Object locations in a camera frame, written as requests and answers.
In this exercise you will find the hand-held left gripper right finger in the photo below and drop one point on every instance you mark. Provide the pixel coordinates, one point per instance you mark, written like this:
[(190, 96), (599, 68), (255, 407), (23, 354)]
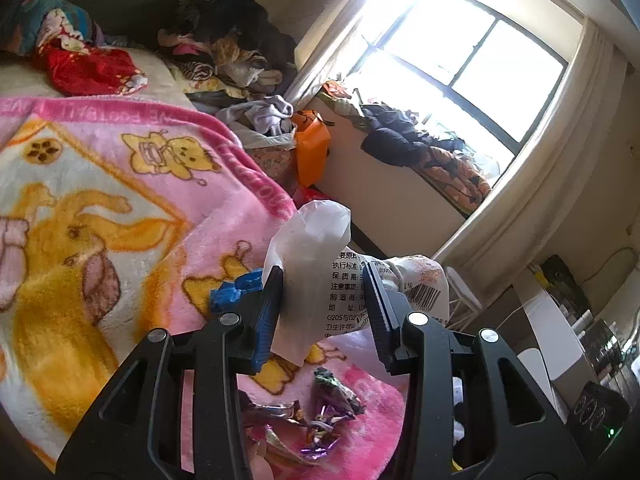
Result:
[(379, 325)]

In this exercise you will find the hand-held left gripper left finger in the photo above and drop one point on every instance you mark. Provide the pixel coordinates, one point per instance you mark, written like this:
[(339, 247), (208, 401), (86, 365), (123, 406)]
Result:
[(265, 330)]

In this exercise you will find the white printed plastic packaging bag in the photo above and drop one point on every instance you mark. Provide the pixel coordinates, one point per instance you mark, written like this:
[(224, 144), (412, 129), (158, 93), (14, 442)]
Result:
[(315, 260)]

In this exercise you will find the blue crumpled wrapper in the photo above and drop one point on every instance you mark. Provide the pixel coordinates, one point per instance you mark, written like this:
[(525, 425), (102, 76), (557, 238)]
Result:
[(232, 292)]

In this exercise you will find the white desk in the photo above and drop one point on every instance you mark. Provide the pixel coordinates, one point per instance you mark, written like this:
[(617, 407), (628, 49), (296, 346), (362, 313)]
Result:
[(545, 325)]

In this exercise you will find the shiny purple candy wrapper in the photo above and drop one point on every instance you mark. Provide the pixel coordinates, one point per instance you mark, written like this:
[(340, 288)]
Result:
[(300, 442)]

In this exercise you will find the black bag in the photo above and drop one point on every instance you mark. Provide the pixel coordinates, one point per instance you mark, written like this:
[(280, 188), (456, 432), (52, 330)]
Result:
[(565, 280)]

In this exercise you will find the red plastic bag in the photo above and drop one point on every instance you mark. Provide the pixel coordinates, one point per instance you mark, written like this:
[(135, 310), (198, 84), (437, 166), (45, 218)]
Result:
[(311, 196)]

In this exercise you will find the orange black patterned blanket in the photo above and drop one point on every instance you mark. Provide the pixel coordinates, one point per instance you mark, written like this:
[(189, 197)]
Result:
[(460, 180)]

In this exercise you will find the dark padded jacket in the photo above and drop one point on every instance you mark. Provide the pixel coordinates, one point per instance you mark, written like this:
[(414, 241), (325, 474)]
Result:
[(395, 140)]

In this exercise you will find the orange bag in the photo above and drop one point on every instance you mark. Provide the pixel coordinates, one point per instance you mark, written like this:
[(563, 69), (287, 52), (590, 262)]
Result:
[(311, 150)]

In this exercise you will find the pink cartoon printed blanket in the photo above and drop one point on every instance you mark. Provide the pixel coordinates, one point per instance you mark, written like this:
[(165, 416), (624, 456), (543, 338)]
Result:
[(100, 220)]

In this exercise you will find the grey white garment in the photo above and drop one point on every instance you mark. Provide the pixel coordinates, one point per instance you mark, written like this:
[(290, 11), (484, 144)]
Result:
[(260, 112)]

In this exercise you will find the orange green cloth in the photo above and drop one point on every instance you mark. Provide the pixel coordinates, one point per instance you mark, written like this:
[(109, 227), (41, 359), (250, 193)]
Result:
[(337, 91)]

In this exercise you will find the cream curtain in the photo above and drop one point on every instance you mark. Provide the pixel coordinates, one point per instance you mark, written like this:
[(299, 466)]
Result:
[(565, 160), (340, 25)]

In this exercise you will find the cream fleece blanket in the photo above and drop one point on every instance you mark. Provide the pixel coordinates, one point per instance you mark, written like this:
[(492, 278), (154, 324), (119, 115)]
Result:
[(165, 85)]

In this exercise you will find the window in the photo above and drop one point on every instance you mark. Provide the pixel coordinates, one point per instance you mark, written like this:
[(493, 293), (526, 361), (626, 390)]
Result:
[(475, 55)]

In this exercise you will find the pile of mixed clothes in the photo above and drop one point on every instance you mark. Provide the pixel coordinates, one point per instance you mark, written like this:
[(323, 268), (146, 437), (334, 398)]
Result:
[(235, 35)]

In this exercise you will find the red cloth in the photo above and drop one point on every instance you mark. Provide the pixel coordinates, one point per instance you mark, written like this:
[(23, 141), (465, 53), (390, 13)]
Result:
[(85, 67)]

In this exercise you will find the dark headboard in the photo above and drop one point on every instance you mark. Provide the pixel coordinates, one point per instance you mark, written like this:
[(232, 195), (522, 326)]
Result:
[(130, 0)]

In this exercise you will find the colourful patterned cloth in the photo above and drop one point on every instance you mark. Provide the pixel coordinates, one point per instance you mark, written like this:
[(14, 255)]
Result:
[(45, 20)]

